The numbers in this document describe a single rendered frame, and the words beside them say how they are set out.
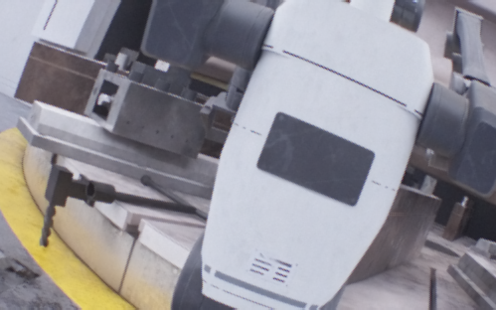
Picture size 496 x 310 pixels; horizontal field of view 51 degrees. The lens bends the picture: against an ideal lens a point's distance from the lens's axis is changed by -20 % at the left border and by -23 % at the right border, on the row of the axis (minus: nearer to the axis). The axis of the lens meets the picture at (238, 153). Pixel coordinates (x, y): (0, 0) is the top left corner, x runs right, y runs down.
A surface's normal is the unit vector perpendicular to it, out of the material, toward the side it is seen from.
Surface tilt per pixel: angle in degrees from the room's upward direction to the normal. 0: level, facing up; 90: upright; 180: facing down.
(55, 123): 72
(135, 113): 90
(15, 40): 90
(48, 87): 90
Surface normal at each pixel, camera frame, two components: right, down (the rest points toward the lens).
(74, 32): -0.15, 0.02
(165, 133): 0.57, 0.29
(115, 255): -0.62, -0.18
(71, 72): 0.25, 0.17
